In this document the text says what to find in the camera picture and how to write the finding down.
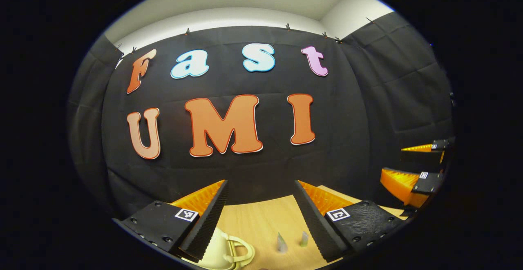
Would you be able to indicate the row of small backdrop clips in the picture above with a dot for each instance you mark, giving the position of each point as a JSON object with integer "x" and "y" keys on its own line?
{"x": 287, "y": 27}

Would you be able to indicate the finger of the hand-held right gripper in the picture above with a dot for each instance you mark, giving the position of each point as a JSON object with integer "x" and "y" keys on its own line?
{"x": 429, "y": 183}
{"x": 441, "y": 144}

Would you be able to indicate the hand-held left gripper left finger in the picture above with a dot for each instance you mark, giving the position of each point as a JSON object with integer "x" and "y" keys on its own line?
{"x": 206, "y": 225}

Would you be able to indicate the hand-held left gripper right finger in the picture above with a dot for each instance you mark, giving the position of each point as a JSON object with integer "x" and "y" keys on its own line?
{"x": 316, "y": 229}

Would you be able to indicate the pale yellow small suitcase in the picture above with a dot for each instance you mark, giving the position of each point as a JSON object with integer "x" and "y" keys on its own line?
{"x": 218, "y": 249}

